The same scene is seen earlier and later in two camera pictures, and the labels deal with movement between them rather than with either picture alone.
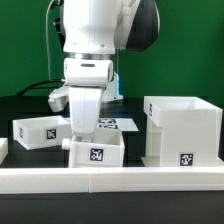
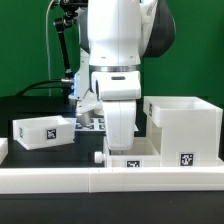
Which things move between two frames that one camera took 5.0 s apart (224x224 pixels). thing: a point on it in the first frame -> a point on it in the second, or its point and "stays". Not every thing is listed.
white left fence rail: x=4 y=149 stays
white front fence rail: x=112 y=180 stays
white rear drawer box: x=40 y=133 stays
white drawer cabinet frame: x=182 y=132 stays
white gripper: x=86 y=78 -> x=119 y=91
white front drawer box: x=104 y=149 -> x=143 y=154
